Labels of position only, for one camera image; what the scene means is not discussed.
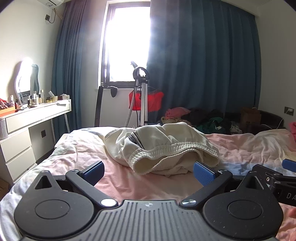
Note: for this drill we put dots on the black edged white panel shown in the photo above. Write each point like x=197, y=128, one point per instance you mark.
x=99, y=106

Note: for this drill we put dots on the red garment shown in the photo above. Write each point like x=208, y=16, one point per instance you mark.
x=155, y=102

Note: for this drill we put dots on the dark wall socket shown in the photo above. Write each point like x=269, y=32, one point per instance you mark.
x=43, y=133

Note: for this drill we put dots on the brown paper bag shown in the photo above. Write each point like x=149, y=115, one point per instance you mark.
x=249, y=118

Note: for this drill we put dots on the white air conditioner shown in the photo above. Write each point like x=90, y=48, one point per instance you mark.
x=52, y=2

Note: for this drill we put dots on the narrow blue curtain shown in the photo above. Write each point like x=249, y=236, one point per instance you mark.
x=76, y=69

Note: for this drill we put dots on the white tissue box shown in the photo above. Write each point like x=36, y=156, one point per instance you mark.
x=65, y=96

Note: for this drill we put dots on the bed with pink sheet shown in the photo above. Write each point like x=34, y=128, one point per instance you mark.
x=129, y=183

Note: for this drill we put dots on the orange tray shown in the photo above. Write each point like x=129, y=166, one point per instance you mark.
x=8, y=111

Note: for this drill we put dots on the person's right hand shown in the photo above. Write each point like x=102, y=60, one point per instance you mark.
x=291, y=212

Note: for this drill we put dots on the cream sweat pants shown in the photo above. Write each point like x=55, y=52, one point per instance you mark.
x=161, y=139

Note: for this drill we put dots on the row of cosmetic bottles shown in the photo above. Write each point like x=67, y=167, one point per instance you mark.
x=38, y=97

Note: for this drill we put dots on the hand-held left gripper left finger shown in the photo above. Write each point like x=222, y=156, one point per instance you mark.
x=93, y=172

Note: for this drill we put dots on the yellow garment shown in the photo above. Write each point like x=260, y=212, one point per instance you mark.
x=171, y=120

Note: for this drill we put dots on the pink fleece blanket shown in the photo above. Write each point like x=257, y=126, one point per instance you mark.
x=293, y=131

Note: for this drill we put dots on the white vanity desk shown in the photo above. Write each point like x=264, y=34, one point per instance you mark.
x=18, y=139

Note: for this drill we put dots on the black framed mirror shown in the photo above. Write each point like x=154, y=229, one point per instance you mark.
x=35, y=76

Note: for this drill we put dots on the pile of dark clothes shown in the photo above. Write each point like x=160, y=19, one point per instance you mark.
x=208, y=114

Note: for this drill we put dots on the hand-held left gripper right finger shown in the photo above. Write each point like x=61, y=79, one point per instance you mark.
x=203, y=173

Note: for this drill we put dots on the white framed mirror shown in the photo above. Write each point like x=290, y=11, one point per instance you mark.
x=23, y=74

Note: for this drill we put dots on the pink garment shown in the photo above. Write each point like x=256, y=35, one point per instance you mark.
x=177, y=112

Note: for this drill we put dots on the garment steamer stand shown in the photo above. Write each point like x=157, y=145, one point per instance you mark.
x=143, y=97

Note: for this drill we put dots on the wide blue curtain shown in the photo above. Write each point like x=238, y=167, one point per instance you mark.
x=203, y=58

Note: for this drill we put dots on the dark framed window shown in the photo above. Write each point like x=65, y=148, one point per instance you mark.
x=124, y=46

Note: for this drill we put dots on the wall socket with charger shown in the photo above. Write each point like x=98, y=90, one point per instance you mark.
x=288, y=110

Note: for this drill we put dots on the black bench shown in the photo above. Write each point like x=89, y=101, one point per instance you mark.
x=270, y=119

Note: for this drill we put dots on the green garment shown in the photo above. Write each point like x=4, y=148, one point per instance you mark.
x=209, y=126

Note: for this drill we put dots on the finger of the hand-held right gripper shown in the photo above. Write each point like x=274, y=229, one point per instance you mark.
x=290, y=165
x=263, y=170

